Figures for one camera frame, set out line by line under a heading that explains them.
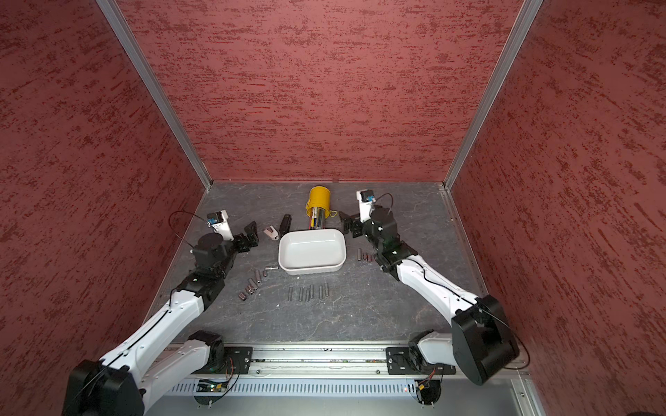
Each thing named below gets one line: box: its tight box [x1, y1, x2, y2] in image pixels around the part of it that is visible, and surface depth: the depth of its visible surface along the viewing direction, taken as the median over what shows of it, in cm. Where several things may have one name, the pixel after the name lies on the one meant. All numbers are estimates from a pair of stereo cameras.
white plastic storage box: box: [277, 227, 347, 276], surface depth 98 cm
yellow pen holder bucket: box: [305, 185, 338, 220], surface depth 109 cm
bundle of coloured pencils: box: [308, 207, 326, 230], surface depth 108 cm
